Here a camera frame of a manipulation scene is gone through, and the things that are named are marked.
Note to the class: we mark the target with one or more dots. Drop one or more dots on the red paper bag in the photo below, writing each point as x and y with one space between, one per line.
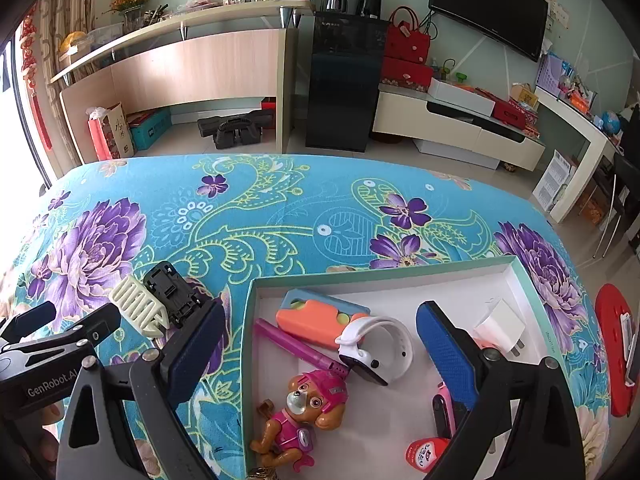
107 130

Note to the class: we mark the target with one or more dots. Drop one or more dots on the wooden shelf counter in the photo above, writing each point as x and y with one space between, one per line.
200 60

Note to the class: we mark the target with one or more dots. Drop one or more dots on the white wrist watch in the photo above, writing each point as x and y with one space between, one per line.
375 345

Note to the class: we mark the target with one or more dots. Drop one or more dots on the orange flowers in vase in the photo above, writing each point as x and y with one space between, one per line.
132 2

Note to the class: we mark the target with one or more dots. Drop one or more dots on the person's left hand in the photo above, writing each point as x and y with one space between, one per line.
48 440

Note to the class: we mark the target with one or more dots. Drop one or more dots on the white plug charger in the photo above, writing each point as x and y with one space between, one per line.
500 330

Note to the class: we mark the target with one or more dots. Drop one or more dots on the pink wrist watch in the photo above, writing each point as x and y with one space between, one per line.
445 410

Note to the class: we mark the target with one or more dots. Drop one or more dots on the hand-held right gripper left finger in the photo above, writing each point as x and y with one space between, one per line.
197 355

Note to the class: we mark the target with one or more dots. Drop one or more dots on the black plastic case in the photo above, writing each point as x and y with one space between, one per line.
235 127

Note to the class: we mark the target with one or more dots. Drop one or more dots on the white box with teal rim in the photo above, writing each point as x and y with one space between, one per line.
450 285

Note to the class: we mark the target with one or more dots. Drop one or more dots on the dog toy figure pink hat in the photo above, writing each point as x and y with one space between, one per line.
305 410

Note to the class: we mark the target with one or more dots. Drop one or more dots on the red handbag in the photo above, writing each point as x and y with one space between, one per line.
407 40

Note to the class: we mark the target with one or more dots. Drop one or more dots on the black chair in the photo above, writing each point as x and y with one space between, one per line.
625 185

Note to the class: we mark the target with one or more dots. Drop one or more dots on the red hanging decoration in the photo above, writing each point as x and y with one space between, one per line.
30 60

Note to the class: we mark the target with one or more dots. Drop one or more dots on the red plastic stool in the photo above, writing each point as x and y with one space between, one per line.
617 350

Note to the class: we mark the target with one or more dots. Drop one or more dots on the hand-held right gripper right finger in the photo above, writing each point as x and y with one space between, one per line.
442 345

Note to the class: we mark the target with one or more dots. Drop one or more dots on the cream television cabinet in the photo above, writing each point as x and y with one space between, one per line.
450 130

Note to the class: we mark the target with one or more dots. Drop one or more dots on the teal floral blanket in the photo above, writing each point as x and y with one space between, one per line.
300 200

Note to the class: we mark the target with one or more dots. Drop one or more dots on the purple pen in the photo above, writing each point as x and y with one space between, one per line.
295 345

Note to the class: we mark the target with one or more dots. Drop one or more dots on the white desk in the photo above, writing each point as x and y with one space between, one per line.
575 160

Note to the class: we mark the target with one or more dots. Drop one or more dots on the small blue globe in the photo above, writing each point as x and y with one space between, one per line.
610 122

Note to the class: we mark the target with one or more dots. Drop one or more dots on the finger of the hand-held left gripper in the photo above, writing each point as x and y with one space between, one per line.
30 317
85 327

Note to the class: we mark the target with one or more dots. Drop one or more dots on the long red gift box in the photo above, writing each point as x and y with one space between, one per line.
512 112

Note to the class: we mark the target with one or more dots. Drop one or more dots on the teal storage box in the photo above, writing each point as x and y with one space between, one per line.
147 127

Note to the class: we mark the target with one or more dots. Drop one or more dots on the black water dispenser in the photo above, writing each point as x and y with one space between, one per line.
345 70

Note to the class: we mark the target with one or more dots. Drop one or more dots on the white printed board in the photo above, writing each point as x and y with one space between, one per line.
552 180

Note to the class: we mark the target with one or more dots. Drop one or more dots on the black television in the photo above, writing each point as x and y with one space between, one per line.
490 5

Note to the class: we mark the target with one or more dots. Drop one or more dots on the small cardboard box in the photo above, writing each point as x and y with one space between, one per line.
522 95

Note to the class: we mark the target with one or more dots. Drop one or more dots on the white flat box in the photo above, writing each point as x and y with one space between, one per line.
462 95

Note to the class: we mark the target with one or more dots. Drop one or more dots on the red and white small bottle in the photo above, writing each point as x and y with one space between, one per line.
427 455

